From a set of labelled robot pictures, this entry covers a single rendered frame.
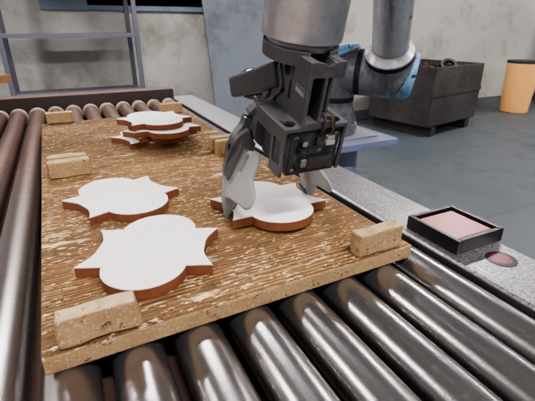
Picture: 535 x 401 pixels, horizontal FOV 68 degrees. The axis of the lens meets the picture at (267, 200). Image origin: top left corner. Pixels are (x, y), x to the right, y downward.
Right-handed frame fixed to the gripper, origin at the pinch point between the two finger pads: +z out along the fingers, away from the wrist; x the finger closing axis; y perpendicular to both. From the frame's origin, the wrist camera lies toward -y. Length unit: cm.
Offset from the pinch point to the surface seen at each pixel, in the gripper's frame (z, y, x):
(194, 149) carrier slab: 8.6, -28.6, 0.0
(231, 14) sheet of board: 63, -367, 150
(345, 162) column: 25, -38, 46
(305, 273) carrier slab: -2.5, 14.3, -3.5
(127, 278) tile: -2.5, 9.2, -18.5
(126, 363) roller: -1.2, 16.3, -20.2
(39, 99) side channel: 26, -100, -26
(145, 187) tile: 2.8, -11.2, -12.7
